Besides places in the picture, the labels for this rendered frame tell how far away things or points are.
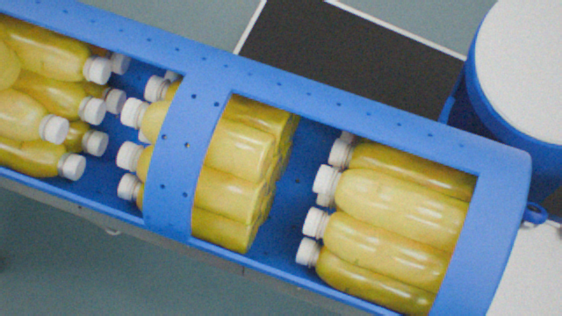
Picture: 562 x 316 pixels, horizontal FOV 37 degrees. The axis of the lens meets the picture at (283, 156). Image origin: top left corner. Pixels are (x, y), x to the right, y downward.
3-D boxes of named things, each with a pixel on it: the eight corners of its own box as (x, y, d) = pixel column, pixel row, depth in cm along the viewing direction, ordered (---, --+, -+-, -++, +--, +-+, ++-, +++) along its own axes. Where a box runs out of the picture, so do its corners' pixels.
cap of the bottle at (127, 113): (142, 121, 119) (131, 117, 119) (146, 96, 117) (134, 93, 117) (130, 132, 116) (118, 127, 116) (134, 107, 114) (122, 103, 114)
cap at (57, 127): (55, 110, 121) (67, 114, 121) (60, 125, 125) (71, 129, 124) (42, 131, 119) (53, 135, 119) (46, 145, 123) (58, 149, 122)
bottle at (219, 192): (272, 172, 120) (147, 128, 122) (259, 186, 113) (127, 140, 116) (258, 217, 122) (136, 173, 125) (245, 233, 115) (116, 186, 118)
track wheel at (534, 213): (544, 229, 128) (550, 218, 127) (515, 219, 129) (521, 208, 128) (544, 216, 132) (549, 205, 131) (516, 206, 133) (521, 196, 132)
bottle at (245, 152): (270, 171, 118) (144, 126, 121) (281, 126, 115) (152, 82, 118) (254, 194, 112) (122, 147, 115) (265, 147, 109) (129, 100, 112)
